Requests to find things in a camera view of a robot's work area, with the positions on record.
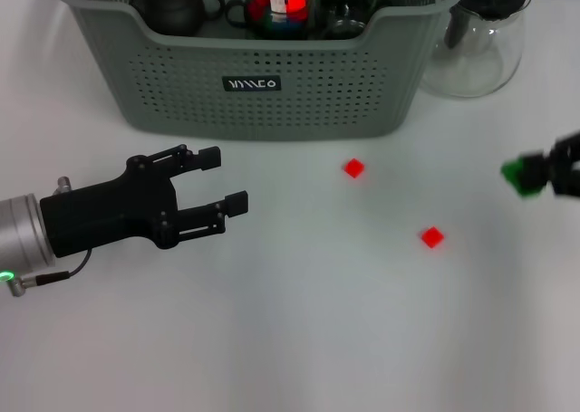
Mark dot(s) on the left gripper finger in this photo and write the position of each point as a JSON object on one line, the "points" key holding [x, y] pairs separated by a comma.
{"points": [[209, 157], [236, 204]]}

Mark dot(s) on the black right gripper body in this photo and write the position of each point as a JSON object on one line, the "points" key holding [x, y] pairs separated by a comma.
{"points": [[568, 167]]}

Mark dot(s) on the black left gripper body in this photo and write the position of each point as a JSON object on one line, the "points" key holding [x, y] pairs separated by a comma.
{"points": [[99, 217]]}

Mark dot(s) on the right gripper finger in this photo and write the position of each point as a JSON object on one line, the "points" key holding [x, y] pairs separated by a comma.
{"points": [[546, 188], [544, 157]]}

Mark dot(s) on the green notched toy brick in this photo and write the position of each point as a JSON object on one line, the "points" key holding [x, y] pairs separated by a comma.
{"points": [[516, 174]]}

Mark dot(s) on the small red square brick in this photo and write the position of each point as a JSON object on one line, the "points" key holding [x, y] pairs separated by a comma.
{"points": [[432, 237], [354, 167]]}

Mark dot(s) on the glass teacup black holder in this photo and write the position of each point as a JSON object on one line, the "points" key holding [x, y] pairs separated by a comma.
{"points": [[235, 13], [346, 0], [349, 31]]}

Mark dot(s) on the dark red long brick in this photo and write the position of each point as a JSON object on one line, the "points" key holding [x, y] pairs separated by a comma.
{"points": [[258, 2]]}

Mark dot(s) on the white notched toy brick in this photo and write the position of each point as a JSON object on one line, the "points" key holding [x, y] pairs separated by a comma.
{"points": [[277, 2]]}

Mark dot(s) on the red sloped toy brick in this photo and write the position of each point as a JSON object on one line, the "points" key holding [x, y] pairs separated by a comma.
{"points": [[296, 0]]}

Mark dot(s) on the grey-green perforated storage bin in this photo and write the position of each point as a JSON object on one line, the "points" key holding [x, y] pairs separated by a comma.
{"points": [[317, 104]]}

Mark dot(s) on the round glass pitcher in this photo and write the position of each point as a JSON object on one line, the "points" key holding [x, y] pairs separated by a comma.
{"points": [[476, 63]]}

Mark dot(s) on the dark clay teapot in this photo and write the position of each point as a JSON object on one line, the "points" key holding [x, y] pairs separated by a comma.
{"points": [[174, 9]]}

